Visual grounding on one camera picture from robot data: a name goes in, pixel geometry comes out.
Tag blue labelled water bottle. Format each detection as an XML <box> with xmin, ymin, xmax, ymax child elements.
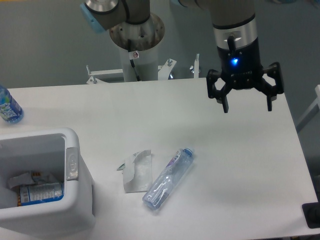
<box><xmin>0</xmin><ymin>85</ymin><xmax>24</xmax><ymax>124</ymax></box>

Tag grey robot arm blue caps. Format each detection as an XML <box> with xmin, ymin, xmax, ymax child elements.
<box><xmin>80</xmin><ymin>0</ymin><xmax>284</xmax><ymax>112</ymax></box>

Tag clear plastic bottle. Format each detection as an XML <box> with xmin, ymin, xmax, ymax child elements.
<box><xmin>142</xmin><ymin>147</ymin><xmax>195</xmax><ymax>211</ymax></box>

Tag white plastic trash can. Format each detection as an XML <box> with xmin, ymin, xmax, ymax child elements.
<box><xmin>0</xmin><ymin>128</ymin><xmax>96</xmax><ymax>238</ymax></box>

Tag black cable on pedestal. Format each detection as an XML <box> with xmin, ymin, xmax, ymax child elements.
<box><xmin>127</xmin><ymin>38</ymin><xmax>142</xmax><ymax>82</ymax></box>

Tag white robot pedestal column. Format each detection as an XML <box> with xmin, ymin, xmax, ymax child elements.
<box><xmin>109</xmin><ymin>12</ymin><xmax>166</xmax><ymax>82</ymax></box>

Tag white frame at right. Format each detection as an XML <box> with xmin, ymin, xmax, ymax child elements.
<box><xmin>295</xmin><ymin>84</ymin><xmax>320</xmax><ymax>133</ymax></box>

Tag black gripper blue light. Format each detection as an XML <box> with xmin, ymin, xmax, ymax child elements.
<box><xmin>206</xmin><ymin>38</ymin><xmax>284</xmax><ymax>113</ymax></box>

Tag white metal frame bracket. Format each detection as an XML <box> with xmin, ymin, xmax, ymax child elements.
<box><xmin>85</xmin><ymin>53</ymin><xmax>202</xmax><ymax>85</ymax></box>

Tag crumpled wrapper in bin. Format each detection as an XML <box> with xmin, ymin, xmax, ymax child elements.
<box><xmin>7</xmin><ymin>171</ymin><xmax>59</xmax><ymax>189</ymax></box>

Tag black object at table edge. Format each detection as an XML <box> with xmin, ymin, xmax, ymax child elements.
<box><xmin>302</xmin><ymin>202</ymin><xmax>320</xmax><ymax>229</ymax></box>

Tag blue can in bin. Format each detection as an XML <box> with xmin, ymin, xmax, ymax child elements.
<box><xmin>17</xmin><ymin>182</ymin><xmax>65</xmax><ymax>207</ymax></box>

